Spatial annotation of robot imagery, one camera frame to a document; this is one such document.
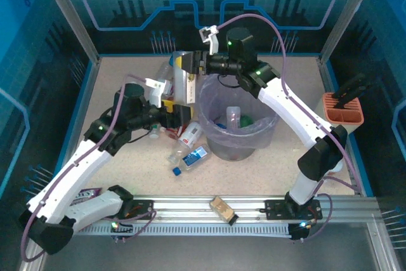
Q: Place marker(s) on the white bottle red print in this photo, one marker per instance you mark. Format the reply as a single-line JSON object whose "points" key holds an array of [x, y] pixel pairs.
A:
{"points": [[190, 134]]}

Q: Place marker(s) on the gold red label bottle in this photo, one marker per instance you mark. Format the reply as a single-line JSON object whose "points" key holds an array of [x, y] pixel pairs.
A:
{"points": [[172, 134]]}

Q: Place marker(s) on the blue label bottle blue cap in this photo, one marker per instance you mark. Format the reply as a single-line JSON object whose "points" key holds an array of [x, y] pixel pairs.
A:
{"points": [[195, 156]]}

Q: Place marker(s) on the clear bottle red cap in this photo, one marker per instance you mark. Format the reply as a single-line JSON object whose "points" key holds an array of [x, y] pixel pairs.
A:
{"points": [[233, 118]]}

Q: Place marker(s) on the green plastic bottle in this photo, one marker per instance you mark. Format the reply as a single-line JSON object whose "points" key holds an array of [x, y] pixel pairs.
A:
{"points": [[246, 121]]}

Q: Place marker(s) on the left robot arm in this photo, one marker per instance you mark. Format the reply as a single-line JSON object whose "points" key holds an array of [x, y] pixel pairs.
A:
{"points": [[79, 166]]}

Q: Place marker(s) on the grey waste bin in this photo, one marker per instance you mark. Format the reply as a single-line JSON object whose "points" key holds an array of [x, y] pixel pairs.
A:
{"points": [[231, 153]]}

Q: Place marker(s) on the white bottle big blue cap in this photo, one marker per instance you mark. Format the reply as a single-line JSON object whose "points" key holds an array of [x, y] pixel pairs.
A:
{"points": [[172, 60]]}

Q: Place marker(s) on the gold box with black cap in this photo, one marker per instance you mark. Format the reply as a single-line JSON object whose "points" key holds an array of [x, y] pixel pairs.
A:
{"points": [[222, 209]]}

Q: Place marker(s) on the purple candy bag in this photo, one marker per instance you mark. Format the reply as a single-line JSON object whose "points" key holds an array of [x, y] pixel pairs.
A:
{"points": [[87, 195]]}

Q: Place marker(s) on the orange white knife block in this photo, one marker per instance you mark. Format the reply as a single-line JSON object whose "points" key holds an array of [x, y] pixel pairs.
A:
{"points": [[344, 115]]}

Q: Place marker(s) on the black connector box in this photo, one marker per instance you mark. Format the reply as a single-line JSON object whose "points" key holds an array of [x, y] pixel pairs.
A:
{"points": [[122, 231], [298, 233]]}

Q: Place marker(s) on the orange cup white lid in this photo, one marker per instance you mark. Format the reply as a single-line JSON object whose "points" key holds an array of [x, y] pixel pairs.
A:
{"points": [[338, 169]]}

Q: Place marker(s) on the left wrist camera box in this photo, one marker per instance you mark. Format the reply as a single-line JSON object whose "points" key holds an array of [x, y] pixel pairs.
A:
{"points": [[158, 90]]}

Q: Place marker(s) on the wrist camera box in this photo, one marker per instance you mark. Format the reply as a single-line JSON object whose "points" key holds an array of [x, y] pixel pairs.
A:
{"points": [[158, 90], [207, 33]]}

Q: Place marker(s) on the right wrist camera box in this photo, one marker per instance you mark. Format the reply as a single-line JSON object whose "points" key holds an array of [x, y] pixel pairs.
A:
{"points": [[207, 33]]}

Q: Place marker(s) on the aluminium mounting rail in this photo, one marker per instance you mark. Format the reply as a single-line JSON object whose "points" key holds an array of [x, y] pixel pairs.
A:
{"points": [[190, 207]]}

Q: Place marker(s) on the aluminium frame post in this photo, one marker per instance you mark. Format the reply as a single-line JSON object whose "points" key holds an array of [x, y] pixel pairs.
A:
{"points": [[344, 20], [74, 20]]}

